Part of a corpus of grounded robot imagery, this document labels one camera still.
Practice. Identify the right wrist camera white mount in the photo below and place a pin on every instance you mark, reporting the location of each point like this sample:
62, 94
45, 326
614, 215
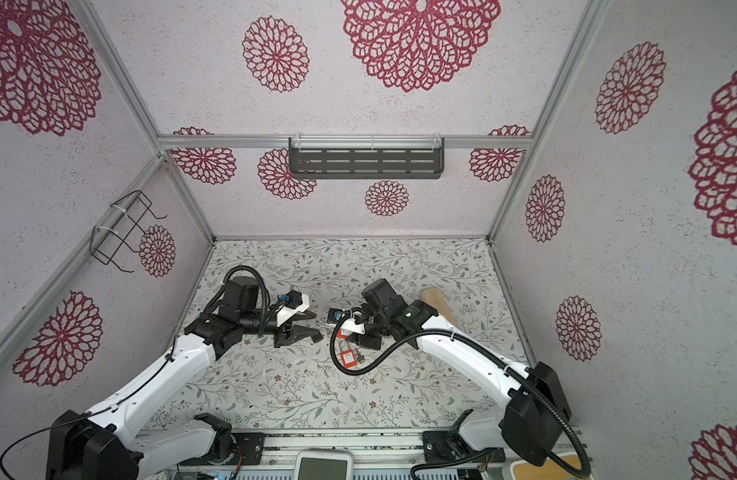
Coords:
351, 319

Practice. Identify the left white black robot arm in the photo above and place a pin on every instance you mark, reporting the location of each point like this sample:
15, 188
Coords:
105, 442

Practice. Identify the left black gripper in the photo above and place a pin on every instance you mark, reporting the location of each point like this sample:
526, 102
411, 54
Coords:
292, 336

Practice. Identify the white tablet device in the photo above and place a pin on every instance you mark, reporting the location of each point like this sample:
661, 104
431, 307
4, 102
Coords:
317, 464

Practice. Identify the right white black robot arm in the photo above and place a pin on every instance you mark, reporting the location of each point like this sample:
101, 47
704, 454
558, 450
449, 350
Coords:
529, 412

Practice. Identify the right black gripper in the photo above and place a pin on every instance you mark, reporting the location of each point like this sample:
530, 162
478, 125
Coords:
363, 340

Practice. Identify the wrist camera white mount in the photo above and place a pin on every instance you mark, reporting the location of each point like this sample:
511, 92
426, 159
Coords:
290, 305
351, 319

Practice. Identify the dark grey wall shelf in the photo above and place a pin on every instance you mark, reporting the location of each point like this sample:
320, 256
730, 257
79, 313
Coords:
366, 159

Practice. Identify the wooden topped white box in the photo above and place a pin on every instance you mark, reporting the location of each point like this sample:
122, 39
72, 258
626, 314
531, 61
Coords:
522, 470

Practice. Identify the black wire wall basket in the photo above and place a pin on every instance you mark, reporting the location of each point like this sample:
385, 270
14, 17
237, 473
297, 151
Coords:
130, 214

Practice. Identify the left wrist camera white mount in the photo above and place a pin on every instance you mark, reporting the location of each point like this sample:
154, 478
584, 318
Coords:
290, 305

